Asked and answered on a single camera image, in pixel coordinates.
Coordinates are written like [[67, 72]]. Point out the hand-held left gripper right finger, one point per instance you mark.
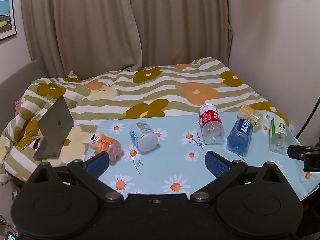
[[217, 165]]

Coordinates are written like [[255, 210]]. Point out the framed wall picture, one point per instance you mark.
[[5, 17]]

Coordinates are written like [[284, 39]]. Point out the beige curtain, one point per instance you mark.
[[125, 22]]

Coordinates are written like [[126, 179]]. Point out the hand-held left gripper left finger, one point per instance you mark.
[[98, 164]]

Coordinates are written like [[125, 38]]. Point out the white plastic bottle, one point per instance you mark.
[[144, 136]]

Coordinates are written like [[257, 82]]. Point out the grey headboard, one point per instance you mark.
[[17, 80]]

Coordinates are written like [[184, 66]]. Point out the blue plastic bottle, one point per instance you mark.
[[240, 136]]

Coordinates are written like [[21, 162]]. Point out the small yellow plastic bottle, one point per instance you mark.
[[251, 116]]

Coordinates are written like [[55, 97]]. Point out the floral striped blanket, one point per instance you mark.
[[150, 90]]

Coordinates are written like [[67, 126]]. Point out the small lit screen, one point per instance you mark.
[[10, 236]]

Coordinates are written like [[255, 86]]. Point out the light blue daisy tablecloth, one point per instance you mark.
[[175, 160]]

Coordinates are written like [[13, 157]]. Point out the orange label plastic bottle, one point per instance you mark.
[[105, 143]]

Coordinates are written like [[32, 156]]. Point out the red label clear bottle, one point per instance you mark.
[[211, 123]]

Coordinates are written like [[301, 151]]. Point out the black clamp mount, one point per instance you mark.
[[306, 155]]

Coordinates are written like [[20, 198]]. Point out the grey laptop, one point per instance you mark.
[[55, 122]]

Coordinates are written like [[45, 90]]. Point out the pink soft toy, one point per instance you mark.
[[18, 106]]

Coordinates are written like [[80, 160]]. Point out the green label clear bottle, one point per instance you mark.
[[278, 135]]

